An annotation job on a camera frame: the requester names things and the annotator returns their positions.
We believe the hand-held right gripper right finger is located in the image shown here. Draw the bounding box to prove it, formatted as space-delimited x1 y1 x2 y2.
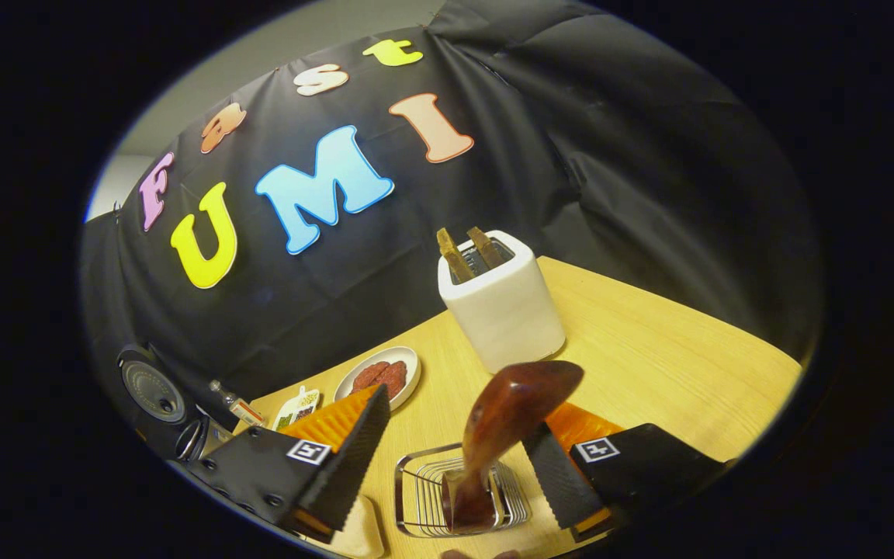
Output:
522 402 727 542

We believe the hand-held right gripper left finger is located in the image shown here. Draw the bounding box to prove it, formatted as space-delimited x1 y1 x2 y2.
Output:
183 384 392 544

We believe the wire chopstick holder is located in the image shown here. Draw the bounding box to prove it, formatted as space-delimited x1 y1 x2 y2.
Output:
394 443 532 539

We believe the white rice container clear lid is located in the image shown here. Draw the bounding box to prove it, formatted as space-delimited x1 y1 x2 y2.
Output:
327 497 386 559

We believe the brown wooden spoon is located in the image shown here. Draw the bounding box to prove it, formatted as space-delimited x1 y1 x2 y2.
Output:
442 360 585 534

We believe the dark grey rice cooker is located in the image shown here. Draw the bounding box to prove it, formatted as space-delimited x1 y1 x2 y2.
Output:
117 344 234 463

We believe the white divided bean dish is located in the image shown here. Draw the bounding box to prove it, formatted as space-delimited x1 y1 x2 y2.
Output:
272 386 321 432

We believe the brown meat piece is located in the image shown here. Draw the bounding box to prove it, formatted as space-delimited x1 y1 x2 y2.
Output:
352 361 390 393
373 360 409 401

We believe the round white plate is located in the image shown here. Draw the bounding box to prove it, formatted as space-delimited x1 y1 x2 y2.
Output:
334 346 421 411

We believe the small glass bottle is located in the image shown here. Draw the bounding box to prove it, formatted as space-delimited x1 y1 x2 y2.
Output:
209 380 265 428

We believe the white toaster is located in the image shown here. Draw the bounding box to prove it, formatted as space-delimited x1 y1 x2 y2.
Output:
438 230 567 373

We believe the brown toast slice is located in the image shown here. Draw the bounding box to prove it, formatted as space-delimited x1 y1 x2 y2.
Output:
437 227 475 282
467 226 504 270

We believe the black backdrop cloth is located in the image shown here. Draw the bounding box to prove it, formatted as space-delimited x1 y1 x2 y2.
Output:
81 0 824 436

